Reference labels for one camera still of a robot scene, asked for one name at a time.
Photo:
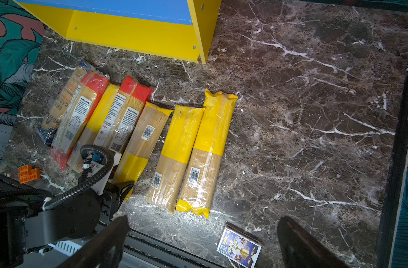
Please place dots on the gold blue Molisana spaghetti pack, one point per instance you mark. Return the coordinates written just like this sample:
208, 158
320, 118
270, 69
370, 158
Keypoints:
50, 123

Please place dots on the leftmost red-end spaghetti pack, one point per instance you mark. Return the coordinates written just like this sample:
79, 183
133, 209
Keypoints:
85, 99

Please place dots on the wide yellow spaghetti pack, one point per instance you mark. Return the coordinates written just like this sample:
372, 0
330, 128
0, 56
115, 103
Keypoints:
170, 170

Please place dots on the narrow yellow spaghetti pack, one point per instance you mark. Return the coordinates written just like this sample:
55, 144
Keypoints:
141, 144

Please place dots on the white perforated rail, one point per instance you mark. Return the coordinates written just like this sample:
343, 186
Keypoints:
68, 248

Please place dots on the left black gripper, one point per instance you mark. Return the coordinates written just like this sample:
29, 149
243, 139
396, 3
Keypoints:
77, 217

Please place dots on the front red-end spaghetti pack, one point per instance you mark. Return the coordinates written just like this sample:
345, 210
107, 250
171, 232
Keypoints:
123, 115

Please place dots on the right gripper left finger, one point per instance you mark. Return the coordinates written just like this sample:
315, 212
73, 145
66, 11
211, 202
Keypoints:
104, 250

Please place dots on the red-end spaghetti pack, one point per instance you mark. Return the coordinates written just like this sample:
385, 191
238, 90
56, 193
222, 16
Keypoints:
85, 99
123, 115

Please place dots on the yellow shelf unit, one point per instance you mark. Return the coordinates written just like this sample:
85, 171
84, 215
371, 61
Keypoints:
180, 30

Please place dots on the small playing card box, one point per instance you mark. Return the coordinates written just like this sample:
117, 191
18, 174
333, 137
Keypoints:
239, 247

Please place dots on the yellow-band spaghetti pack left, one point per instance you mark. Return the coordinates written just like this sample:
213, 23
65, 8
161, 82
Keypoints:
93, 126

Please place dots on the black base frame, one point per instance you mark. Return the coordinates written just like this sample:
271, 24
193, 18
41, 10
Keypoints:
149, 252

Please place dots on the orange toy block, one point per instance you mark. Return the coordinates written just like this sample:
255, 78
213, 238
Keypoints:
28, 174

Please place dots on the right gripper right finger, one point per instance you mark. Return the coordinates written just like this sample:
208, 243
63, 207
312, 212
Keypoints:
301, 250

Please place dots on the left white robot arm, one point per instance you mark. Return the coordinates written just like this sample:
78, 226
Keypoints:
19, 202

